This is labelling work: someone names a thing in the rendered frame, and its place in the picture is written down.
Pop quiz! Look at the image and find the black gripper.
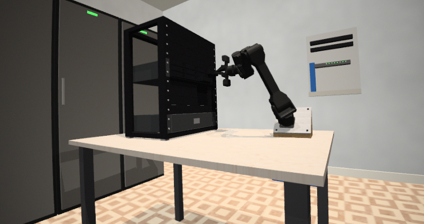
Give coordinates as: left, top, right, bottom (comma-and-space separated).
214, 55, 237, 87

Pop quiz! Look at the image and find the black server rack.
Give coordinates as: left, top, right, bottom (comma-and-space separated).
124, 16, 218, 141

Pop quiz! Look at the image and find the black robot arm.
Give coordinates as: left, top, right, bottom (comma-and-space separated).
232, 43, 297, 128

